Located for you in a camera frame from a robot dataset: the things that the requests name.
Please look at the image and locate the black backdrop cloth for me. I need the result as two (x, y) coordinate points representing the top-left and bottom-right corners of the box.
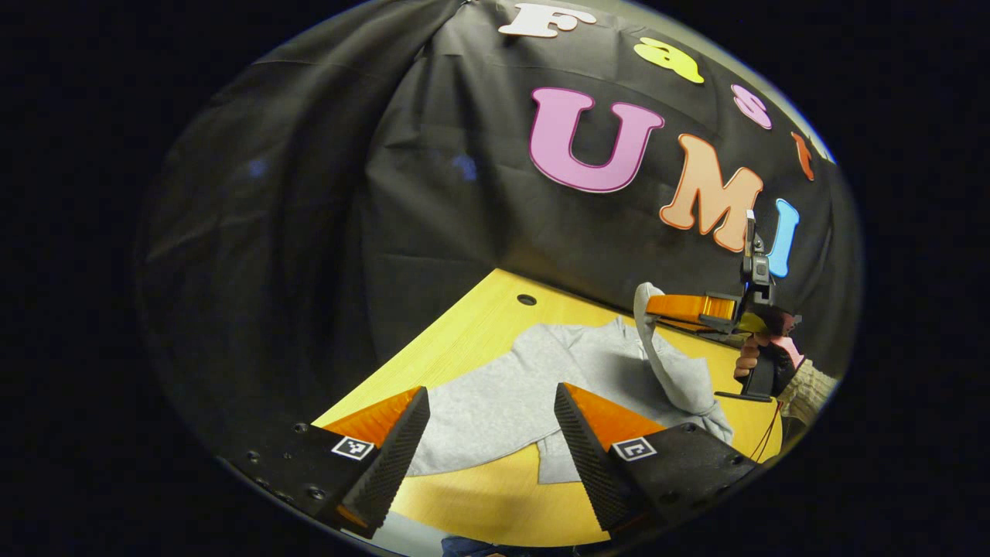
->
(135, 0), (863, 465)

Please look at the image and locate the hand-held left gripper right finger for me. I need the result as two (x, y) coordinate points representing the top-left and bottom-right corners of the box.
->
(554, 382), (763, 542)

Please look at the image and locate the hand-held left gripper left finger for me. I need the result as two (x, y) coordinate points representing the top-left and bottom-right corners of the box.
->
(220, 385), (432, 540)

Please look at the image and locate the grey sweatshirt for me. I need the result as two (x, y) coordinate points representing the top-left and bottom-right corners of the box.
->
(406, 282), (736, 486)

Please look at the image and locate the thin red cable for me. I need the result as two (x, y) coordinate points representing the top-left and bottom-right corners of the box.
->
(749, 398), (784, 463)

